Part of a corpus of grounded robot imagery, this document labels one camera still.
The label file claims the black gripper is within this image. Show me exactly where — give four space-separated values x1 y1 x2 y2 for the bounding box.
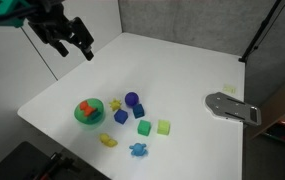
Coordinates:
27 0 96 62

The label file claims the yellow spiky star toy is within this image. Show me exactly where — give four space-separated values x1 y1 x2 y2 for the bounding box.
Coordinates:
108 98 123 112

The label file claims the orange toy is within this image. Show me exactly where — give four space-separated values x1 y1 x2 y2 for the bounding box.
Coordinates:
79 100 98 118

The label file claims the green bowl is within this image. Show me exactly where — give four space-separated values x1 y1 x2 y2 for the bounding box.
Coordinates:
73 97 106 126

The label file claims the purple ball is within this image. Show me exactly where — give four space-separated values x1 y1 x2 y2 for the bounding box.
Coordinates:
124 91 140 108

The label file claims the dark blue cube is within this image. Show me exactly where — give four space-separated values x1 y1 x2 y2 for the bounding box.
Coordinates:
113 108 129 126

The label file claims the teal blue cube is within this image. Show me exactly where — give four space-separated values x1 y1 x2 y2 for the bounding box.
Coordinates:
132 103 146 120

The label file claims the yellow duck toy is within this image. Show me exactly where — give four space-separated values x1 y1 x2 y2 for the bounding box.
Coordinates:
98 133 119 148

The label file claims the lime green cube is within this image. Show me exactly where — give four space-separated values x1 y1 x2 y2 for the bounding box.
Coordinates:
156 119 172 136

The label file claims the light blue turtle toy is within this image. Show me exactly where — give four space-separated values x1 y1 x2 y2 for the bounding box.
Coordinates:
129 142 149 158

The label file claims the black tripod equipment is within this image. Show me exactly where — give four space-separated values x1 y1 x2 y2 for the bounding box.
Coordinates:
0 141 112 180

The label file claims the pale yellow sticky note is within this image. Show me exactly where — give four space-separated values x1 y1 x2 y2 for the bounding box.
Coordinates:
223 84 237 94

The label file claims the gray metal plate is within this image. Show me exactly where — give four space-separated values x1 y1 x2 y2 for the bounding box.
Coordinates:
204 91 262 127

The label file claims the black stand pole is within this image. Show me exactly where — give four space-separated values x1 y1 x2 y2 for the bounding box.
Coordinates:
238 0 285 64

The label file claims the wooden toy shelf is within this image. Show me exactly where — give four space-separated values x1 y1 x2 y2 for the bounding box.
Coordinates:
251 70 285 150

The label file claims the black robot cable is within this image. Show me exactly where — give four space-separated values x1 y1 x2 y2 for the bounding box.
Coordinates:
0 7 38 28

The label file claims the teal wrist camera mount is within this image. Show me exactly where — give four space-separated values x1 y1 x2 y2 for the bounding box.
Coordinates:
0 0 29 29

